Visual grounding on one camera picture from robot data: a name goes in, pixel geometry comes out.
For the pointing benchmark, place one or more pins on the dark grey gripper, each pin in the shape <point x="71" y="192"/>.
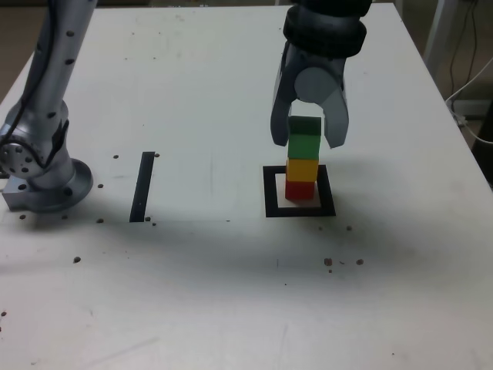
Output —
<point x="316" y="59"/>

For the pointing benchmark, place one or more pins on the green cube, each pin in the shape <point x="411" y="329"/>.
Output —
<point x="304" y="148"/>

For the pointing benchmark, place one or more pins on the yellow cube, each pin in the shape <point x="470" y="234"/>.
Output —
<point x="302" y="169"/>

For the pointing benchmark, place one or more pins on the red cube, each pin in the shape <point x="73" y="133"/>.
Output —
<point x="300" y="190"/>

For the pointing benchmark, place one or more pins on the black tape square outline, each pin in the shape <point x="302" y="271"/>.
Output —
<point x="269" y="192"/>

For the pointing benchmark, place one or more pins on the black tape strip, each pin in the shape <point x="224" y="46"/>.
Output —
<point x="141" y="185"/>

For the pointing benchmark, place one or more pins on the white metal frame leg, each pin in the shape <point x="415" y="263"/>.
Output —
<point x="437" y="31"/>

